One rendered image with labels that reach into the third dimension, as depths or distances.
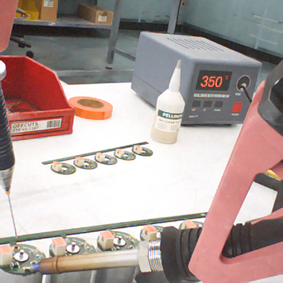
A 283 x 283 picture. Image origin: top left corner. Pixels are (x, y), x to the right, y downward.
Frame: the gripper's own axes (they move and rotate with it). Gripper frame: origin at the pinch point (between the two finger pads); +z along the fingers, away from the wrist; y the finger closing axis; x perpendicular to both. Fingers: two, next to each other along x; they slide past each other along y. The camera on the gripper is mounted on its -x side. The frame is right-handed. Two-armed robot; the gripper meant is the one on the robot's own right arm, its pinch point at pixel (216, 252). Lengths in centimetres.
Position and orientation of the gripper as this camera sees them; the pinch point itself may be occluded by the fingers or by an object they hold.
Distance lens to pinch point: 23.8
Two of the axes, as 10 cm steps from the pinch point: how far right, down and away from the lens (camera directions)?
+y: -2.7, 2.9, -9.2
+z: -6.0, 6.9, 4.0
